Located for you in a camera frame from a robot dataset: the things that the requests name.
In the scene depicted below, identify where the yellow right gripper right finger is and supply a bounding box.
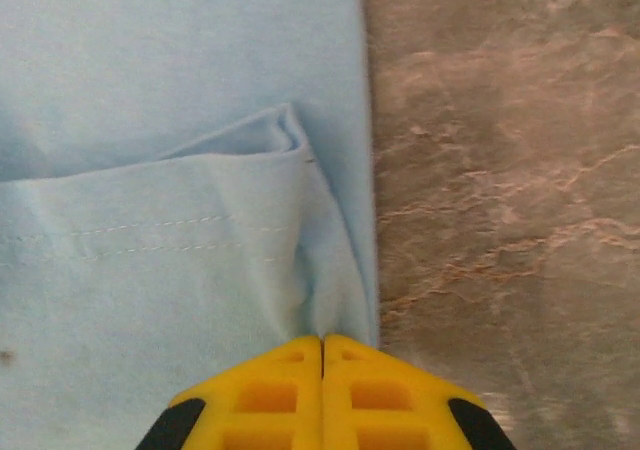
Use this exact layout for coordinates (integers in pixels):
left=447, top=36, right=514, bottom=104
left=323, top=333, right=517, bottom=450

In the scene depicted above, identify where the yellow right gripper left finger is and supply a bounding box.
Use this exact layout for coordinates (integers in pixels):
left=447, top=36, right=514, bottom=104
left=133, top=335, right=324, bottom=450

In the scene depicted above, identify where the light blue t-shirt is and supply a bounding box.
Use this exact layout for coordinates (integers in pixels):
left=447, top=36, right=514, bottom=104
left=0, top=0, right=381, bottom=450

